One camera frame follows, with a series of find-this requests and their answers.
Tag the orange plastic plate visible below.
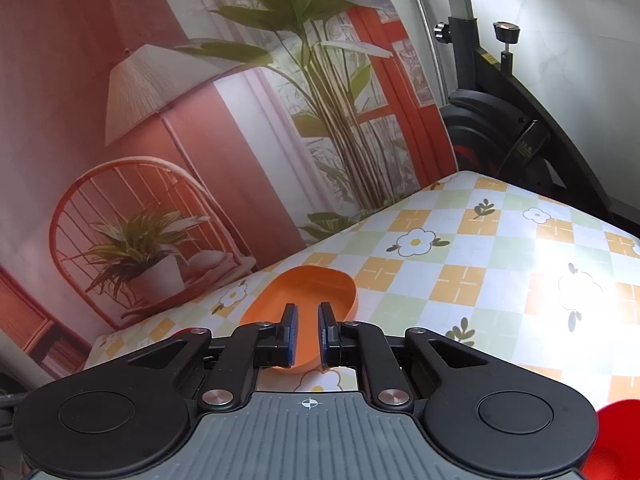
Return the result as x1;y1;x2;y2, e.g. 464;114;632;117
240;266;359;374

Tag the red plastic bowl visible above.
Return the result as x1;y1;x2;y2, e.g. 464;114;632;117
582;399;640;480

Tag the floral checkered tablecloth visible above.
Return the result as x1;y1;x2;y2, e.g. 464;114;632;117
88;171;639;408

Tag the printed room backdrop cloth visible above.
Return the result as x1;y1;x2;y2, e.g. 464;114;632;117
1;0;457;377

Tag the black exercise bike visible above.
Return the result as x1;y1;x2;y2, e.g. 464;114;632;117
364;0;640;233

